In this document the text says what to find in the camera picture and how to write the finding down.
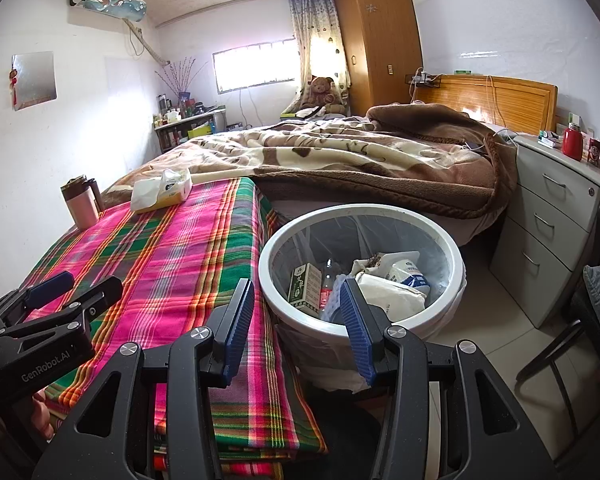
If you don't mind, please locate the white bag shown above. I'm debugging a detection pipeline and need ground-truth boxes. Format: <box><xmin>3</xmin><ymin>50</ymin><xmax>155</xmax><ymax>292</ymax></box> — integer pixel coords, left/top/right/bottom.
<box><xmin>355</xmin><ymin>270</ymin><xmax>427</xmax><ymax>324</ymax></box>

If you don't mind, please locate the wooden wardrobe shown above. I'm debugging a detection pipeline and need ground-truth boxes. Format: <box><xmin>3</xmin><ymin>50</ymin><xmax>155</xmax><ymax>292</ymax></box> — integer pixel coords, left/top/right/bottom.
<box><xmin>334</xmin><ymin>0</ymin><xmax>425</xmax><ymax>116</ymax></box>

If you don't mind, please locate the person's left hand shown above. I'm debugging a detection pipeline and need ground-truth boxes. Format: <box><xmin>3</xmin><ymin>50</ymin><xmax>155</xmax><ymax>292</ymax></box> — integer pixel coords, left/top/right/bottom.
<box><xmin>30</xmin><ymin>390</ymin><xmax>58</xmax><ymax>441</ymax></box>

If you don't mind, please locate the wooden bed headboard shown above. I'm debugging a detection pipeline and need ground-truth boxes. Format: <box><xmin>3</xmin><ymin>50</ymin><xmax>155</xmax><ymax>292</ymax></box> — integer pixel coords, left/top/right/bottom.
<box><xmin>412</xmin><ymin>74</ymin><xmax>560</xmax><ymax>137</ymax></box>

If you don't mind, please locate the dried branch bouquet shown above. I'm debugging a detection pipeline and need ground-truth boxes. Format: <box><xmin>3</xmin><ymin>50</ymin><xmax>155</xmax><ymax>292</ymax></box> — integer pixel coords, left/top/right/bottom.
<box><xmin>155</xmin><ymin>59</ymin><xmax>208</xmax><ymax>98</ymax></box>

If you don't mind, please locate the clear plastic bottle red label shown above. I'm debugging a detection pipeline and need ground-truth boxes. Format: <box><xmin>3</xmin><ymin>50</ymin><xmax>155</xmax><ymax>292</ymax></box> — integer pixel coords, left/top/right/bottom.
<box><xmin>319</xmin><ymin>258</ymin><xmax>348</xmax><ymax>318</ymax></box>

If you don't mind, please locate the power strip with plugs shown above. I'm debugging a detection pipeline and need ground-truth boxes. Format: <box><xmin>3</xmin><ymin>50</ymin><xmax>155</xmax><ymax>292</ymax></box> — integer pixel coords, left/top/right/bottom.
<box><xmin>405</xmin><ymin>72</ymin><xmax>441</xmax><ymax>88</ymax></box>

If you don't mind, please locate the red flask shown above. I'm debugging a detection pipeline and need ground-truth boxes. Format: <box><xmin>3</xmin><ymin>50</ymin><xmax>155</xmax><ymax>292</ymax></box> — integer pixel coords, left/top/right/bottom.
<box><xmin>561</xmin><ymin>124</ymin><xmax>585</xmax><ymax>162</ymax></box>

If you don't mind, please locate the yellow tissue pack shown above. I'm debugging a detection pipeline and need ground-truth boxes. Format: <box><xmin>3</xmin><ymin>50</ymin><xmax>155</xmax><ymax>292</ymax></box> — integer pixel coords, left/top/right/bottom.
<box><xmin>130</xmin><ymin>167</ymin><xmax>193</xmax><ymax>215</ymax></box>

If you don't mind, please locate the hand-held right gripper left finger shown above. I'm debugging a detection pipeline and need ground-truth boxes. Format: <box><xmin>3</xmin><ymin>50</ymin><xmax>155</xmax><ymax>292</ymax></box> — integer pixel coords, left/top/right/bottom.
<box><xmin>35</xmin><ymin>277</ymin><xmax>257</xmax><ymax>480</ymax></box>

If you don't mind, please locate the plaid pink green blanket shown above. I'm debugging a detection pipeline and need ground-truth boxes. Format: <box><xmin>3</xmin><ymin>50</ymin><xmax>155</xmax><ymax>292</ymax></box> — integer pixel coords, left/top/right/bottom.
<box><xmin>17</xmin><ymin>176</ymin><xmax>328</xmax><ymax>480</ymax></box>

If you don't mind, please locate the small storage shelf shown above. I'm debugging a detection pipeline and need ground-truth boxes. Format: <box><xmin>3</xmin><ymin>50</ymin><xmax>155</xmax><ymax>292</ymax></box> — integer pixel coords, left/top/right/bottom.
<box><xmin>154</xmin><ymin>107</ymin><xmax>227</xmax><ymax>153</ymax></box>

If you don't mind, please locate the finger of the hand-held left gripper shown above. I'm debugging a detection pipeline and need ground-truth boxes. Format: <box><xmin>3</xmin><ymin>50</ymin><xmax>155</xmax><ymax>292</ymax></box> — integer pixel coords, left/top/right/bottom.
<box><xmin>0</xmin><ymin>271</ymin><xmax>76</xmax><ymax>333</ymax></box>
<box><xmin>0</xmin><ymin>276</ymin><xmax>124</xmax><ymax>350</ymax></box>

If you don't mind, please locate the patterned window curtain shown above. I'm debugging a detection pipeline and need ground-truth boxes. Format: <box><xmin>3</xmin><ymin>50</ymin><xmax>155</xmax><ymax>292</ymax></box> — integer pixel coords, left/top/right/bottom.
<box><xmin>287</xmin><ymin>0</ymin><xmax>351</xmax><ymax>111</ymax></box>

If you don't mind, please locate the brown cream fleece blanket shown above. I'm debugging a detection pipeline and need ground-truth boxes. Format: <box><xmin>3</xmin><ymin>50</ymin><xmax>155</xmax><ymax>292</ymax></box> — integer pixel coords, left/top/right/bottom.
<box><xmin>102</xmin><ymin>102</ymin><xmax>520</xmax><ymax>221</ymax></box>

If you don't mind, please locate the green cream carton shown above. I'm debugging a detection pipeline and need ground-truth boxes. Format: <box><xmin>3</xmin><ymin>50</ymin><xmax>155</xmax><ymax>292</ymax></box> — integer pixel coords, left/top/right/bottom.
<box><xmin>287</xmin><ymin>262</ymin><xmax>326</xmax><ymax>317</ymax></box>

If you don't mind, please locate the grey drawer nightstand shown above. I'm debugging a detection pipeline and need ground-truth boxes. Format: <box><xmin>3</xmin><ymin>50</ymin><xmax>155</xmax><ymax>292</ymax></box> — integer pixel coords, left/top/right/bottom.
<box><xmin>489</xmin><ymin>132</ymin><xmax>600</xmax><ymax>330</ymax></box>

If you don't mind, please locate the white trash bin with liner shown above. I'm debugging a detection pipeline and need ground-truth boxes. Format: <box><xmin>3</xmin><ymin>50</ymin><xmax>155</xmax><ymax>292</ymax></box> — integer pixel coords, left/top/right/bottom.
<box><xmin>257</xmin><ymin>203</ymin><xmax>468</xmax><ymax>391</ymax></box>

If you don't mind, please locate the red hanging ornament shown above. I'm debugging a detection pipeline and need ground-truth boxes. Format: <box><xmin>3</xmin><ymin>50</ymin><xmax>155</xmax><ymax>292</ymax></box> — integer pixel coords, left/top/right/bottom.
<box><xmin>7</xmin><ymin>57</ymin><xmax>21</xmax><ymax>111</ymax></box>

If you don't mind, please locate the pink mug with brown lid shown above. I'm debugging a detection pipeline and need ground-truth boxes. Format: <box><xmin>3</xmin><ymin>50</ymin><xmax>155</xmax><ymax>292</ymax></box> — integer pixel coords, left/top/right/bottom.
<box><xmin>61</xmin><ymin>174</ymin><xmax>106</xmax><ymax>231</ymax></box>

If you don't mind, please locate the black metal chair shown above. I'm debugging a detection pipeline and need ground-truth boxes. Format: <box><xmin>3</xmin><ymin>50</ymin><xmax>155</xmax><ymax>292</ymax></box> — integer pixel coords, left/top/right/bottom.
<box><xmin>517</xmin><ymin>195</ymin><xmax>600</xmax><ymax>461</ymax></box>

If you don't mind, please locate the cluster of small bottles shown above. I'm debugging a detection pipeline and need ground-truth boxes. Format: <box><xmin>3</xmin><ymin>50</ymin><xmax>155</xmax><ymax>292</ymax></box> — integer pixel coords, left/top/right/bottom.
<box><xmin>152</xmin><ymin>92</ymin><xmax>221</xmax><ymax>126</ymax></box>

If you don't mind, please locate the brown teddy bear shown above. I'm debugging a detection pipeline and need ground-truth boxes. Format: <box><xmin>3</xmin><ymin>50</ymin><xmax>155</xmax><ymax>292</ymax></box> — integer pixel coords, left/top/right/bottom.
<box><xmin>300</xmin><ymin>76</ymin><xmax>346</xmax><ymax>111</ymax></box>

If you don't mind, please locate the air conditioner pipe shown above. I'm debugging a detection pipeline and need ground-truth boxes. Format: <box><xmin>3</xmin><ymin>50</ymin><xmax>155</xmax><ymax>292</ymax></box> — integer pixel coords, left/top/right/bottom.
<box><xmin>122</xmin><ymin>17</ymin><xmax>171</xmax><ymax>67</ymax></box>

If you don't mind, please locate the white yogurt cup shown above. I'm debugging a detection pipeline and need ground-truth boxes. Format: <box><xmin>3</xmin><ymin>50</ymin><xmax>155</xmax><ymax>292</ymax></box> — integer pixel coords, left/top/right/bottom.
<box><xmin>385</xmin><ymin>258</ymin><xmax>431</xmax><ymax>293</ymax></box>

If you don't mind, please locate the silver wall sheet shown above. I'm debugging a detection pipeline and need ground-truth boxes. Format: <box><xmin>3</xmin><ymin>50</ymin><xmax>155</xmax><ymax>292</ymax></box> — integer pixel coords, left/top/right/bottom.
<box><xmin>11</xmin><ymin>51</ymin><xmax>57</xmax><ymax>111</ymax></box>

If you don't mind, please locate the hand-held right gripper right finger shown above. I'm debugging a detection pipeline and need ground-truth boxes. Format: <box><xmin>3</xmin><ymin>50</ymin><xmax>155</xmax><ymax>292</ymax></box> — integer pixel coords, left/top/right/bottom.
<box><xmin>339</xmin><ymin>276</ymin><xmax>556</xmax><ymax>480</ymax></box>

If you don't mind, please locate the bright window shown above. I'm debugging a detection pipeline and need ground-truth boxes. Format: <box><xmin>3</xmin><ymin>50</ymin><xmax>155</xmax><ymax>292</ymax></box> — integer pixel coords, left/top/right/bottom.
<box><xmin>212</xmin><ymin>37</ymin><xmax>298</xmax><ymax>93</ymax></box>

